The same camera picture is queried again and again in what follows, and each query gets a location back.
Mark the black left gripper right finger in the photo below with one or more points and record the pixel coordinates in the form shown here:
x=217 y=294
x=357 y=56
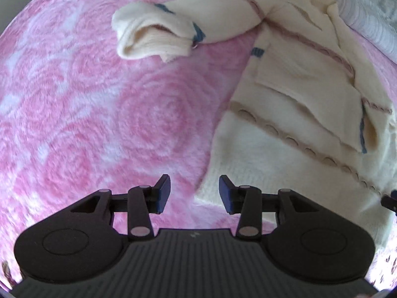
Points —
x=250 y=203

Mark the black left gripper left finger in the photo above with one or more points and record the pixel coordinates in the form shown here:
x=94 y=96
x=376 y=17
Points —
x=139 y=202

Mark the cream knitted sweater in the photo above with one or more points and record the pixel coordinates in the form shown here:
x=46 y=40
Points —
x=309 y=112

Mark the pink rose pattern blanket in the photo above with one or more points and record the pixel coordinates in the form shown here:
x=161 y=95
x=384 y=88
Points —
x=75 y=117

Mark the lavender striped duvet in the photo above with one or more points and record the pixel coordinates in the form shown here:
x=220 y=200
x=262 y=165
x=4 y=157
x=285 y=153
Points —
x=375 y=20

